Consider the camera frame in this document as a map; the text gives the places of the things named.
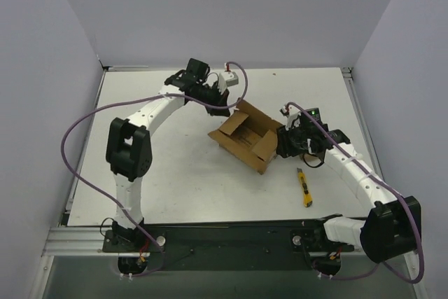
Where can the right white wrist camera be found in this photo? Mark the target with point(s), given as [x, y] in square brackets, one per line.
[292, 115]

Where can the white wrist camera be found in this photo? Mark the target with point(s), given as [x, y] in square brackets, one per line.
[292, 115]
[227, 79]

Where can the yellow utility knife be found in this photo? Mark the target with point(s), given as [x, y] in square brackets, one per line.
[307, 197]

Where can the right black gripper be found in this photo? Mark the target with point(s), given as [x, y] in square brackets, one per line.
[282, 143]

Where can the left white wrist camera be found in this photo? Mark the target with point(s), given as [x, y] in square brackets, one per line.
[227, 79]

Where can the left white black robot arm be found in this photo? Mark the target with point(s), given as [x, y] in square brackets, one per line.
[129, 150]

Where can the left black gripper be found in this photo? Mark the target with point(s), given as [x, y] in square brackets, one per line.
[217, 106]

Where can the front aluminium rail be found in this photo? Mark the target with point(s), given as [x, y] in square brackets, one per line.
[91, 241]

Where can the left side aluminium rail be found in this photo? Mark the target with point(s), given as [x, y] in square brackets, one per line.
[85, 127]

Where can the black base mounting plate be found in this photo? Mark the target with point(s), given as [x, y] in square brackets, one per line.
[227, 259]

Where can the brown cardboard express box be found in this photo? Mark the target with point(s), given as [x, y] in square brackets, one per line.
[249, 135]

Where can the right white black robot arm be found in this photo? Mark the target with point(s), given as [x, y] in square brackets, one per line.
[393, 223]

